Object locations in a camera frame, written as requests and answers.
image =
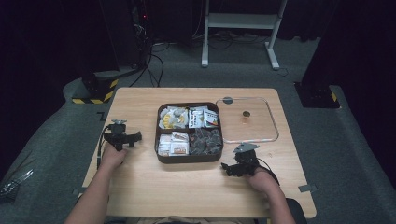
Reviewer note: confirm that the person's right hand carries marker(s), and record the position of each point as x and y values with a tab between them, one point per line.
263	182

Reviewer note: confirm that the pile of yellow grey packets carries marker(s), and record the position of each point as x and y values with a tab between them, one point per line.
173	118

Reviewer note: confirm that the pile of white orange packets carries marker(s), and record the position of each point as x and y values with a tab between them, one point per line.
173	143

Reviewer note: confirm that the person's left hand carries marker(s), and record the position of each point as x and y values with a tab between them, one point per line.
112	158

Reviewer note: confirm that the clear lid with knob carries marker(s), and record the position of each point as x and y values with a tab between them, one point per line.
258	130

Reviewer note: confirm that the pile of white printed packets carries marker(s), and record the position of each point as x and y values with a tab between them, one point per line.
201	118

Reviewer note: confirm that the metal tripod legs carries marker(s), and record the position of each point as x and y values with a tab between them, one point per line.
14	183

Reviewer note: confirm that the black stand base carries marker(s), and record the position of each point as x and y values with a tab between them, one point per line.
316	95

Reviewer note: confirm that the pile of dark wrapped snacks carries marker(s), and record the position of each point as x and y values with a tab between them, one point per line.
205	142

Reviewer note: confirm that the white metal stand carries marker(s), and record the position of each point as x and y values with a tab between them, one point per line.
241	21

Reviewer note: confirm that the black yellow striped base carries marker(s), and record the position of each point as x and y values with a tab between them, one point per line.
99	87

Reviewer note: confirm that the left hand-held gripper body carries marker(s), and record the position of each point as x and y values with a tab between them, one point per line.
116	137

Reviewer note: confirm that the grey tape piece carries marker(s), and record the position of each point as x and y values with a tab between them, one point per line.
77	190
307	188

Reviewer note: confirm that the brown four-compartment tray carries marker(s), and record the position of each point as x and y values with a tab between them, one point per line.
188	158

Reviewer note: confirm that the grey round sticker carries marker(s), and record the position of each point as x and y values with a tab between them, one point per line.
228	100

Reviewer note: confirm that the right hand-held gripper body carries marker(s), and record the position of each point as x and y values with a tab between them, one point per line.
246	157

